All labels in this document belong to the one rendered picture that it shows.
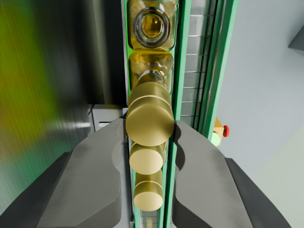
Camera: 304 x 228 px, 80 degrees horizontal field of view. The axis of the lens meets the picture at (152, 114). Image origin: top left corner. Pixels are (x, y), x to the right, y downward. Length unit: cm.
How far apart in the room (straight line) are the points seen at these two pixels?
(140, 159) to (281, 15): 56
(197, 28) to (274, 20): 27
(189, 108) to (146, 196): 30
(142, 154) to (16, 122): 12
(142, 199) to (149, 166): 5
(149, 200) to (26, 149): 14
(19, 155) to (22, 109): 4
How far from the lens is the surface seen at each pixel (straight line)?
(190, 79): 44
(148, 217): 77
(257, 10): 61
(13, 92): 21
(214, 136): 57
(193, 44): 43
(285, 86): 71
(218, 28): 41
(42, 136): 24
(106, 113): 49
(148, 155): 18
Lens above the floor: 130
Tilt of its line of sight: 62 degrees down
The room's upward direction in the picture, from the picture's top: 179 degrees counter-clockwise
